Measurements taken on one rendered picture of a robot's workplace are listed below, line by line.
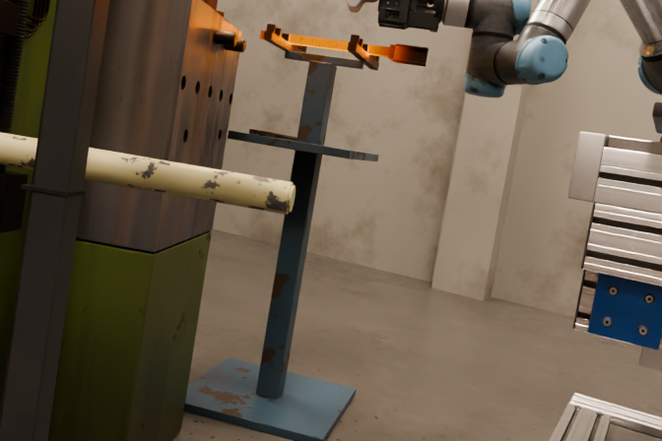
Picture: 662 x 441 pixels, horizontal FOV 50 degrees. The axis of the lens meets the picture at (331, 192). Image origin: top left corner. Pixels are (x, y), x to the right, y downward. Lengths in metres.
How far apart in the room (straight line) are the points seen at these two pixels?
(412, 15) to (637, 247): 0.60
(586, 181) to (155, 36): 0.73
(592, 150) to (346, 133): 3.51
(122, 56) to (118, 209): 0.26
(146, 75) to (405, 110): 3.16
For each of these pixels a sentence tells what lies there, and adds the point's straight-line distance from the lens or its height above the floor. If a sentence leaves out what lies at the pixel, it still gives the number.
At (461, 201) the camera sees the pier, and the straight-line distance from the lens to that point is 3.97.
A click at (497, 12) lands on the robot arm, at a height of 0.98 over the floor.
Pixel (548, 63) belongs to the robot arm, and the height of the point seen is 0.89.
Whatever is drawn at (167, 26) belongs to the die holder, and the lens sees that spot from 1.25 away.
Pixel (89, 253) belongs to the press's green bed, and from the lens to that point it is 1.29.
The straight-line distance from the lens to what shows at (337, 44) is 1.84.
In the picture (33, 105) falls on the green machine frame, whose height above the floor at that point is 0.69.
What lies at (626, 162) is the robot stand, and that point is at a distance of 0.98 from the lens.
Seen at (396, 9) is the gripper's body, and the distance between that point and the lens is 1.32.
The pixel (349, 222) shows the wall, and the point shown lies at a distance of 4.40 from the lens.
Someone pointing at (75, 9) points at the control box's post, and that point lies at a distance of 0.81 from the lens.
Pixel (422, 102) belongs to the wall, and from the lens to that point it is 4.26.
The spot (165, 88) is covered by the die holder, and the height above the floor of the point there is 0.75.
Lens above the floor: 0.70
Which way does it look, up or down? 4 degrees down
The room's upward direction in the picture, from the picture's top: 9 degrees clockwise
